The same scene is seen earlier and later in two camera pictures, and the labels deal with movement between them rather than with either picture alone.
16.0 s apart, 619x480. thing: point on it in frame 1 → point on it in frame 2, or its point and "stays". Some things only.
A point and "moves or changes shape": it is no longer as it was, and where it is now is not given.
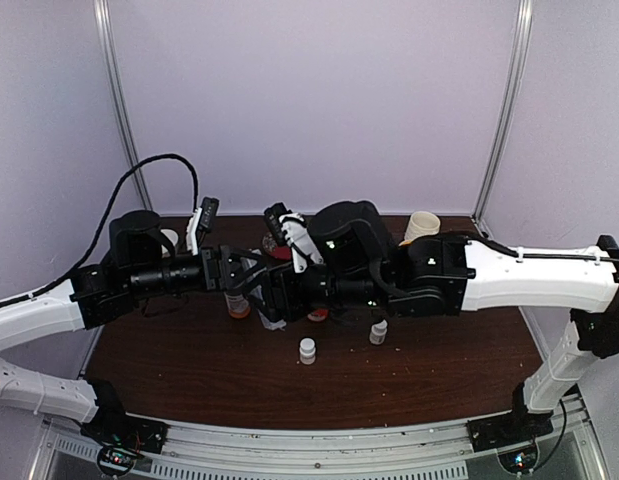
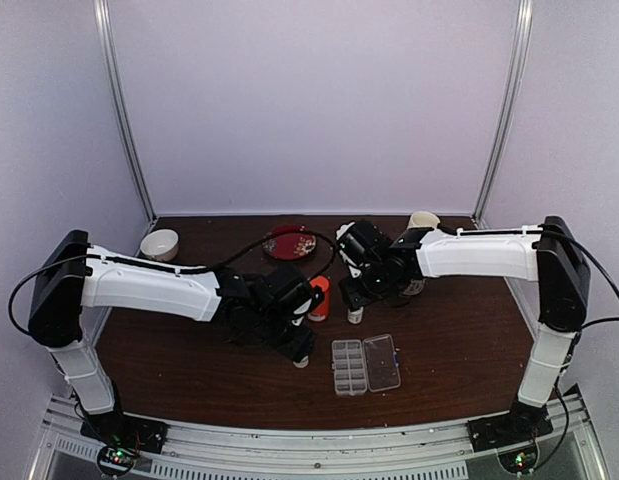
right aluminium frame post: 512,106 stays
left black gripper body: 212,283 → 295,349
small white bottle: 378,332 → 355,317
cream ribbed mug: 420,224 stays
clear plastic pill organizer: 278,325 moves or changes shape
